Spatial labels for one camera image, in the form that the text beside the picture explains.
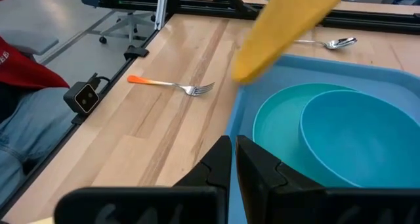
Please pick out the yellow cloth napkin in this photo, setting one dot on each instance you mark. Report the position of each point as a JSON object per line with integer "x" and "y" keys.
{"x": 282, "y": 30}

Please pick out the blue plastic tray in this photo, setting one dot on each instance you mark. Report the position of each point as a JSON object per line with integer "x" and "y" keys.
{"x": 269, "y": 76}

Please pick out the blue bowl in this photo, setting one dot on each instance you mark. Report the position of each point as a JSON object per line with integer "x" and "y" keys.
{"x": 361, "y": 138}

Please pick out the small black camera box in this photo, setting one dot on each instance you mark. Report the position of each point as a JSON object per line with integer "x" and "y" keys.
{"x": 82, "y": 97}

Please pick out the blue office chair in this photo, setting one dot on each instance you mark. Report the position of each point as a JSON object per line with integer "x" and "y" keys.
{"x": 128, "y": 23}

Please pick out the person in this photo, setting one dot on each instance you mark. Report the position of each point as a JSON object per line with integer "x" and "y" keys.
{"x": 23, "y": 119}

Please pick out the silver aluminium bar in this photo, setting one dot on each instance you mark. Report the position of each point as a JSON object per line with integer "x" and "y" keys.
{"x": 161, "y": 7}

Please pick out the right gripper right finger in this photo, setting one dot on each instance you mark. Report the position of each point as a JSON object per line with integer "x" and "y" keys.
{"x": 262, "y": 181}

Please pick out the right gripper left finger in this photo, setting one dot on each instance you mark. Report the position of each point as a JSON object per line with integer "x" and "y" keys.
{"x": 211, "y": 171}

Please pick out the black bracket clamp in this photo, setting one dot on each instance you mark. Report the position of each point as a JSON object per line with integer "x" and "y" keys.
{"x": 136, "y": 52}

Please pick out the teal plate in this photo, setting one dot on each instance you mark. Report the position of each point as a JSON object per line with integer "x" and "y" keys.
{"x": 279, "y": 122}

